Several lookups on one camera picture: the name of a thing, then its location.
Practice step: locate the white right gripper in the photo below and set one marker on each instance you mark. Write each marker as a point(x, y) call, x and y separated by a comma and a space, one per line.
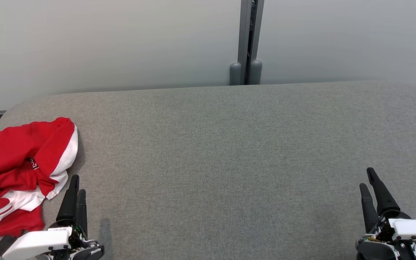
point(414, 229)

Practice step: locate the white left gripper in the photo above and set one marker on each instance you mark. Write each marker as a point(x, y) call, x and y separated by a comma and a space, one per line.
point(38, 242)

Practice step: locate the red white-striped shorts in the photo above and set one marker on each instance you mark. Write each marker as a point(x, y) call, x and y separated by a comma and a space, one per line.
point(13, 151)

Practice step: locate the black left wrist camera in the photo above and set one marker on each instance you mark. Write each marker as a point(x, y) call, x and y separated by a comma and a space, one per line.
point(3, 245)

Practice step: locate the grey metal partition post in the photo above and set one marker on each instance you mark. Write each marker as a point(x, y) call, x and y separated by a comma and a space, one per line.
point(243, 32)
point(258, 36)

